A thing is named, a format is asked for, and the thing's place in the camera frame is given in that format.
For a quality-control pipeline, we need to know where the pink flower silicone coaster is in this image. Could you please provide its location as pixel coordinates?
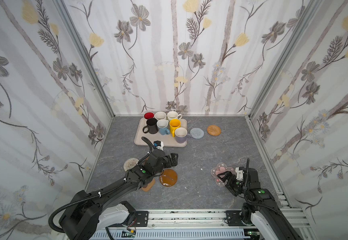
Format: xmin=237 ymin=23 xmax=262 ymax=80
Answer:
xmin=211 ymin=163 xmax=236 ymax=187

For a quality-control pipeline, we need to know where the glossy brown round coaster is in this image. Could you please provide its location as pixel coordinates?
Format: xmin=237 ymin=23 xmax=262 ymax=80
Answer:
xmin=160 ymin=169 xmax=178 ymax=187

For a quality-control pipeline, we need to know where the blue woven round coaster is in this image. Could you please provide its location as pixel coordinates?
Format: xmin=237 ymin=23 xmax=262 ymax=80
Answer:
xmin=190 ymin=128 xmax=205 ymax=139

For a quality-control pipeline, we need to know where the rattan woven round coaster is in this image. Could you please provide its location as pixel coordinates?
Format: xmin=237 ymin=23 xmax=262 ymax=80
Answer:
xmin=207 ymin=125 xmax=222 ymax=137

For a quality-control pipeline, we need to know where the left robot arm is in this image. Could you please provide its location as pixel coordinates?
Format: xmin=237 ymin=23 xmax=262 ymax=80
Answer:
xmin=48 ymin=149 xmax=179 ymax=240

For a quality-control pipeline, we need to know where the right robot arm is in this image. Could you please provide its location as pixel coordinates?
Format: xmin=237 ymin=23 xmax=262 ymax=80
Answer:
xmin=217 ymin=167 xmax=302 ymax=240

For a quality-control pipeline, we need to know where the brown paw print coaster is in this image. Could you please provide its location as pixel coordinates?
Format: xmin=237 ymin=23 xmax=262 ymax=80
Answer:
xmin=142 ymin=179 xmax=156 ymax=192

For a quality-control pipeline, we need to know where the white patterned round coaster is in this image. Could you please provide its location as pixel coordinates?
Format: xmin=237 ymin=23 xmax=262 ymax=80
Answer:
xmin=124 ymin=158 xmax=139 ymax=172

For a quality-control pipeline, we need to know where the beige serving tray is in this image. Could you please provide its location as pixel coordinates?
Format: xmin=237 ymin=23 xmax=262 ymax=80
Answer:
xmin=134 ymin=118 xmax=187 ymax=148

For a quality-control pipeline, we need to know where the purple mug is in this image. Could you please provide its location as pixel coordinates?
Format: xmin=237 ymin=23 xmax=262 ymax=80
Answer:
xmin=174 ymin=127 xmax=192 ymax=144

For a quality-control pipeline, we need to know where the light blue mug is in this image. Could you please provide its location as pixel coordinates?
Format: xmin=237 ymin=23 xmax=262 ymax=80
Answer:
xmin=157 ymin=119 xmax=170 ymax=136

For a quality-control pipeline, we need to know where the black mug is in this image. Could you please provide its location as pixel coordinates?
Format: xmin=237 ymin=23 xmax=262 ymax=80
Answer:
xmin=143 ymin=118 xmax=159 ymax=135

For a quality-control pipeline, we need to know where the yellow mug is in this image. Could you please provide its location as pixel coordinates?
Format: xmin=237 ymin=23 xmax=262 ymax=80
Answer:
xmin=169 ymin=119 xmax=181 ymax=137

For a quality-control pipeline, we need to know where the white mug back middle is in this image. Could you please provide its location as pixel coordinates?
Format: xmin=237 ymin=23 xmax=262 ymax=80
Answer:
xmin=154 ymin=111 xmax=167 ymax=121

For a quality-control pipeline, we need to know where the red interior mug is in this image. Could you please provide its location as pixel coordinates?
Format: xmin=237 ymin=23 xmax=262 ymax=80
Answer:
xmin=144 ymin=112 xmax=155 ymax=120

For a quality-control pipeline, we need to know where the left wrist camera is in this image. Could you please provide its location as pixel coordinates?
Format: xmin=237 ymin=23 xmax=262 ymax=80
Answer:
xmin=154 ymin=141 xmax=164 ymax=151

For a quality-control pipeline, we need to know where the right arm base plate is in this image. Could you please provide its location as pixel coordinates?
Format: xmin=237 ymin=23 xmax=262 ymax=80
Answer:
xmin=224 ymin=211 xmax=253 ymax=227

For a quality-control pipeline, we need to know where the white mug with handle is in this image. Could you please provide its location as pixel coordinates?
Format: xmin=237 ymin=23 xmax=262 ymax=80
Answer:
xmin=167 ymin=111 xmax=183 ymax=122

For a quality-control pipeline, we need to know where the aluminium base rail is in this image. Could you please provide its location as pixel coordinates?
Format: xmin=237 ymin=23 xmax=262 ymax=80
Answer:
xmin=137 ymin=192 xmax=310 ymax=229

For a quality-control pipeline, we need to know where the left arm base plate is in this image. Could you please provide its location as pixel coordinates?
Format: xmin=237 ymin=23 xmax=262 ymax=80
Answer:
xmin=110 ymin=211 xmax=149 ymax=228

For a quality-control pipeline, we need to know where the white cable duct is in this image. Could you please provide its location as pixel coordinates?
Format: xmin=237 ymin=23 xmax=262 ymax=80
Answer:
xmin=88 ymin=229 xmax=247 ymax=240

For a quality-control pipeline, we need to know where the right corner aluminium post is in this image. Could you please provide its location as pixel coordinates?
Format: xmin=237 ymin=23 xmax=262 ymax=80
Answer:
xmin=248 ymin=1 xmax=322 ymax=120

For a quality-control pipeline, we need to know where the corner aluminium post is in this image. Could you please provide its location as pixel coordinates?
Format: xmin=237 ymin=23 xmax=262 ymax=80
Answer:
xmin=53 ymin=0 xmax=116 ymax=120
xmin=248 ymin=1 xmax=322 ymax=120

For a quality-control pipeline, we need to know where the left corner aluminium post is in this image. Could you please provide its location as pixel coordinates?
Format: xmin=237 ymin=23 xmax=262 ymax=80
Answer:
xmin=53 ymin=0 xmax=116 ymax=120

